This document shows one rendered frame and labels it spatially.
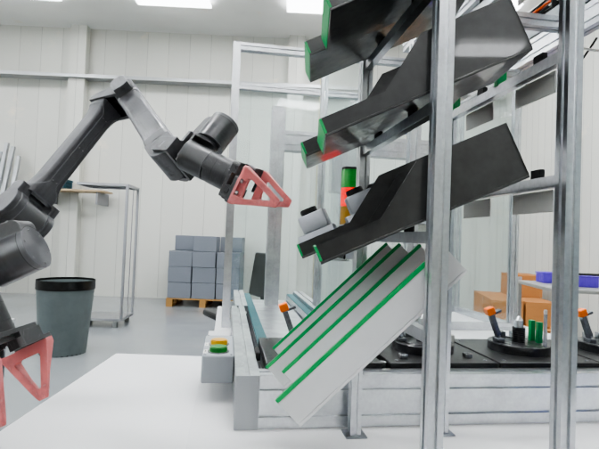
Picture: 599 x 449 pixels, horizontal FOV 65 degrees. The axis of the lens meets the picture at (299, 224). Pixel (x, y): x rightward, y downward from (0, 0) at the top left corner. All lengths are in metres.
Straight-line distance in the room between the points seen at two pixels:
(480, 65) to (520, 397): 0.70
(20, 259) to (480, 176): 0.57
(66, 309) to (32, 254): 4.41
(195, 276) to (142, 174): 2.42
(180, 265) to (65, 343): 3.43
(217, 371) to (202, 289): 7.06
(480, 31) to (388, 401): 0.67
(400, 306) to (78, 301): 4.61
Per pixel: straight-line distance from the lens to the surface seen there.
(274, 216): 2.12
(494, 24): 0.69
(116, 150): 9.66
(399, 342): 1.13
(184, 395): 1.14
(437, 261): 0.57
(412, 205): 0.60
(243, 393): 0.93
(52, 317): 5.11
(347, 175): 1.28
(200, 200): 9.13
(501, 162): 0.64
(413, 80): 0.63
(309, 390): 0.61
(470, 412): 1.08
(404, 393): 1.00
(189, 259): 8.13
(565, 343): 0.67
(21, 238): 0.66
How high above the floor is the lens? 1.22
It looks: 2 degrees up
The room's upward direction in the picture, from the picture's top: 2 degrees clockwise
